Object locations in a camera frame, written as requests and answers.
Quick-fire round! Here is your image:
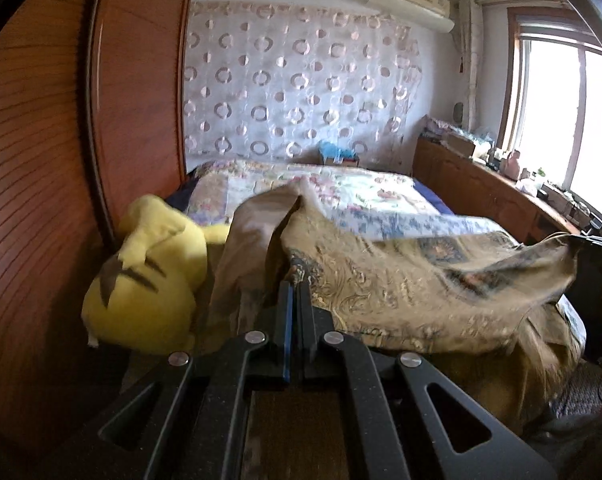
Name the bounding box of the blue box behind bed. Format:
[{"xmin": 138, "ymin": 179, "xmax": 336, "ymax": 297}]
[{"xmin": 318, "ymin": 140, "xmax": 357, "ymax": 165}]

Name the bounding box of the floral quilt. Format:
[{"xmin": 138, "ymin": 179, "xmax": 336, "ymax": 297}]
[{"xmin": 188, "ymin": 159, "xmax": 512, "ymax": 243}]

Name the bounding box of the cream wall air conditioner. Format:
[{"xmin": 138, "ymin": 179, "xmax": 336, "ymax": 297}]
[{"xmin": 366, "ymin": 0, "xmax": 456, "ymax": 35}]

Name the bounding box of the open cardboard box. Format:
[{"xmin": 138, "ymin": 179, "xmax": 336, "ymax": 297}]
[{"xmin": 446, "ymin": 132, "xmax": 492, "ymax": 158}]

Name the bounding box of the wooden side cabinet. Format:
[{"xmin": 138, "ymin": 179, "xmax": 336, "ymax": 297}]
[{"xmin": 412, "ymin": 137, "xmax": 602, "ymax": 246}]

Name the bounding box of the circle-patterned sheer curtain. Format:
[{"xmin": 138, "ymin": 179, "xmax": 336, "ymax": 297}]
[{"xmin": 183, "ymin": 0, "xmax": 427, "ymax": 161}]

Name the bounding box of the yellow plush toy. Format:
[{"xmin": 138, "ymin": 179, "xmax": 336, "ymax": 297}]
[{"xmin": 81, "ymin": 194, "xmax": 232, "ymax": 356}]

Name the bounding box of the wooden slatted wardrobe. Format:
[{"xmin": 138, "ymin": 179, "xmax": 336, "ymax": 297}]
[{"xmin": 0, "ymin": 0, "xmax": 199, "ymax": 461}]

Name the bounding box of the white tied curtain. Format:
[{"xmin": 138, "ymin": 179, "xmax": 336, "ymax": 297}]
[{"xmin": 456, "ymin": 0, "xmax": 484, "ymax": 131}]

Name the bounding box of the wooden-framed window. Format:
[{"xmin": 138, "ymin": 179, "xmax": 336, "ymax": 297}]
[{"xmin": 498, "ymin": 7, "xmax": 602, "ymax": 206}]

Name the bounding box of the folded floral cloth pile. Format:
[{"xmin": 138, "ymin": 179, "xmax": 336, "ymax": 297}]
[{"xmin": 421, "ymin": 115, "xmax": 454, "ymax": 141}]

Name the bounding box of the dark blue bedsheet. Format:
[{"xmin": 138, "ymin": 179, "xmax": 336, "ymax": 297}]
[{"xmin": 408, "ymin": 177, "xmax": 457, "ymax": 216}]

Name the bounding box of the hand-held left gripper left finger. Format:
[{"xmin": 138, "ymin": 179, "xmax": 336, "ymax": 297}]
[{"xmin": 98, "ymin": 280, "xmax": 294, "ymax": 480}]

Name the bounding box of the dark woven mat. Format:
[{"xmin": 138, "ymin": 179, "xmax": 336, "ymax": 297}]
[{"xmin": 551, "ymin": 360, "xmax": 602, "ymax": 418}]

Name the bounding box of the golden patterned garment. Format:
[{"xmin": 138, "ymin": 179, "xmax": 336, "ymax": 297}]
[{"xmin": 208, "ymin": 177, "xmax": 587, "ymax": 436}]

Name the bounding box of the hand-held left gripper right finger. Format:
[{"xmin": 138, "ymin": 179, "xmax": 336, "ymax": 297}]
[{"xmin": 293, "ymin": 280, "xmax": 557, "ymax": 480}]

